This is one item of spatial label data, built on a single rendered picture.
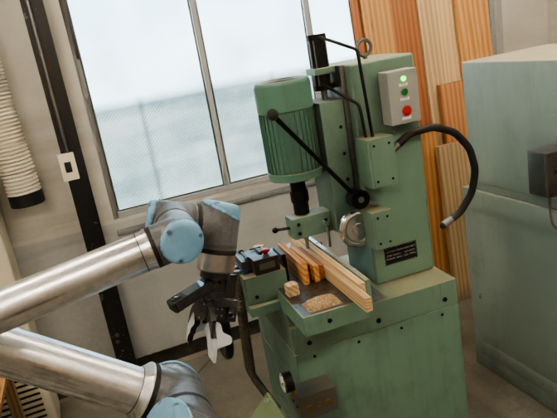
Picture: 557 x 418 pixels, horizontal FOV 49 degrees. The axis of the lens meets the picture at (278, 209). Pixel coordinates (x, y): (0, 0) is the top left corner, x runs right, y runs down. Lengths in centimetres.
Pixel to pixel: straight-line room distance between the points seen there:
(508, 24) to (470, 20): 42
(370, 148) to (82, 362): 98
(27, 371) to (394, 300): 108
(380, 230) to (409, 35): 187
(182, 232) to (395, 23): 249
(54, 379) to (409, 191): 119
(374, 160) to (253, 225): 163
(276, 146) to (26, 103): 155
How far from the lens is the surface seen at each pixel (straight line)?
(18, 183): 294
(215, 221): 140
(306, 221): 195
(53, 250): 320
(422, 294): 200
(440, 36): 368
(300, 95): 183
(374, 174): 183
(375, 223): 186
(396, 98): 186
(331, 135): 189
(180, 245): 124
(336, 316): 170
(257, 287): 185
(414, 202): 202
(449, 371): 218
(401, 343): 203
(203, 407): 146
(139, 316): 336
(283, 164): 185
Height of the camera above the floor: 165
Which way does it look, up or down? 16 degrees down
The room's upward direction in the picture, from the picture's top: 10 degrees counter-clockwise
